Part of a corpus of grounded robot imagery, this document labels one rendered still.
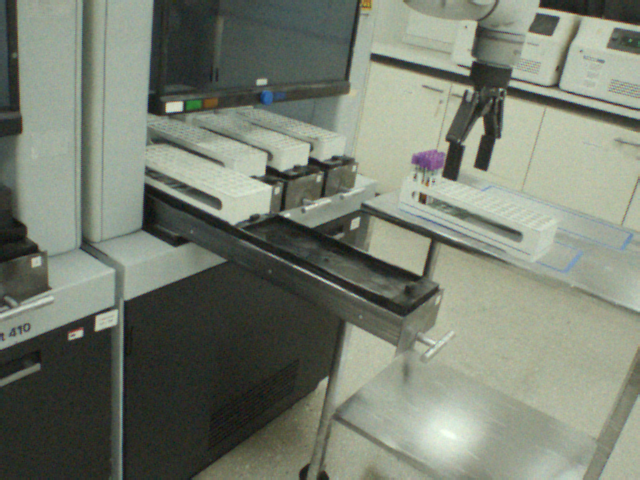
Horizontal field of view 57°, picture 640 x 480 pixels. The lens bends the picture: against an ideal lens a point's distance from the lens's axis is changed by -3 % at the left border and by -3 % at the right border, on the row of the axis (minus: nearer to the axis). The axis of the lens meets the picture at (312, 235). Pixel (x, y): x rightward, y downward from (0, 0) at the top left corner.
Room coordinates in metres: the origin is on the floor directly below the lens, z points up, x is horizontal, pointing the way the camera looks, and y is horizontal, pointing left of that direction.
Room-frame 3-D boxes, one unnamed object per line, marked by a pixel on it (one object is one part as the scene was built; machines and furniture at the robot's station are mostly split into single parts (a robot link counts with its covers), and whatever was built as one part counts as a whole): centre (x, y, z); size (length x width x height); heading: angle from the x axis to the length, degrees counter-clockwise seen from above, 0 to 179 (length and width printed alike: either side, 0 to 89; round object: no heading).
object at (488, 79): (1.14, -0.28, 1.09); 0.08 x 0.07 x 0.09; 143
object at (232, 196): (1.07, 0.23, 0.83); 0.30 x 0.10 x 0.06; 57
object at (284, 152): (1.40, 0.19, 0.83); 0.30 x 0.10 x 0.06; 57
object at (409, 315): (0.97, 0.08, 0.78); 0.73 x 0.14 x 0.09; 57
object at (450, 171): (1.08, -0.23, 0.95); 0.03 x 0.01 x 0.07; 53
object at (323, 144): (1.53, 0.10, 0.83); 0.30 x 0.10 x 0.06; 57
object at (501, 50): (1.14, -0.28, 1.16); 0.09 x 0.09 x 0.06
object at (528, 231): (1.11, -0.31, 0.85); 0.30 x 0.10 x 0.06; 53
